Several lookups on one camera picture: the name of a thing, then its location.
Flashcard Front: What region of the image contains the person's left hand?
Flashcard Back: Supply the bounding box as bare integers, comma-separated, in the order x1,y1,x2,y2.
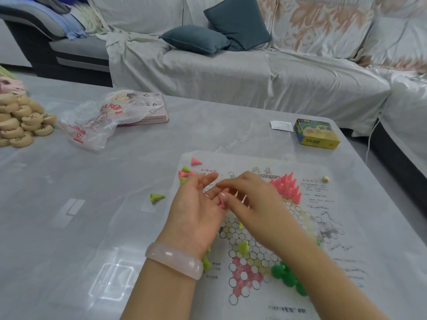
156,172,231,258

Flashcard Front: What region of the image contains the person's right hand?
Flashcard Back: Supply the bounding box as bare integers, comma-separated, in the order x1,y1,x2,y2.
216,171,295,246

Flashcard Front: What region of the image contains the person's right forearm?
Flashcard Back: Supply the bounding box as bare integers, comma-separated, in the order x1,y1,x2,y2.
262,211,391,320

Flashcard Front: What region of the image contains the person's left forearm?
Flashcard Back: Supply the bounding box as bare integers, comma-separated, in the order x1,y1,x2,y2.
119,258,204,320

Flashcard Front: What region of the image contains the cluster of pink pegs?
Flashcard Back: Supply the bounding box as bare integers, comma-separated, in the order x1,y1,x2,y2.
269,173,303,202

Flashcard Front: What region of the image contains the white paper slip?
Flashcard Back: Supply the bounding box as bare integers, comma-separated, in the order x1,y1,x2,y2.
270,120,296,132

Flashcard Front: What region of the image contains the pale pink jade bangle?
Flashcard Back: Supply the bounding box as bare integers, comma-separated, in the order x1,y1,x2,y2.
145,242,204,281

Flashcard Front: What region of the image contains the pink flat game box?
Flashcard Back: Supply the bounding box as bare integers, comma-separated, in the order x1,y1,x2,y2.
112,92,169,127

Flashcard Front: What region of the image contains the yellow and green cardboard box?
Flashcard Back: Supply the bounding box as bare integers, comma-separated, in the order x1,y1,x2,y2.
292,118,341,150

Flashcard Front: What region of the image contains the printed paper game board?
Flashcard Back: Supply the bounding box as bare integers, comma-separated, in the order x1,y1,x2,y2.
171,151,378,320

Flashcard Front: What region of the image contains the cluster of dark green pegs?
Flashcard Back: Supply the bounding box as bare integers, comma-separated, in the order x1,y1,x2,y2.
270,261,309,296

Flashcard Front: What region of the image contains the white sofa cover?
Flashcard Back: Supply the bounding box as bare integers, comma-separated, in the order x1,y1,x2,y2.
87,0,391,138

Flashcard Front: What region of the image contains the clear plastic bag red print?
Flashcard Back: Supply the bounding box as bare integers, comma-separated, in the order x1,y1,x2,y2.
58,91,135,151

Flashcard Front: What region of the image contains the dark teal cushion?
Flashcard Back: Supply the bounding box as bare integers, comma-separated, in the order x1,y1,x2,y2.
203,0,271,52
158,25,232,55

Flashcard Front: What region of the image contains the grey sofa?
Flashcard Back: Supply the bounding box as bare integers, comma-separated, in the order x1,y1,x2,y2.
0,10,114,88

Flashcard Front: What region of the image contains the floral sofa cover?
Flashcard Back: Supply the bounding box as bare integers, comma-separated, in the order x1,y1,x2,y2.
256,0,427,178

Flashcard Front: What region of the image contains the pile of wooden chess discs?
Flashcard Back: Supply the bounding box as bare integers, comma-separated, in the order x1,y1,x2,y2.
0,92,57,149

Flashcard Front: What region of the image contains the pink packet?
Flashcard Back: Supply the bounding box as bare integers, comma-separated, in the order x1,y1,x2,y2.
0,76,26,94

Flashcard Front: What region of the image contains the pile of folded clothes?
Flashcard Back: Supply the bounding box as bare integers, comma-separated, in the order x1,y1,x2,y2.
0,0,112,41

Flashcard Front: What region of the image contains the white cable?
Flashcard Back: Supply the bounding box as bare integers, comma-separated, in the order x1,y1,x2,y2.
365,16,421,164

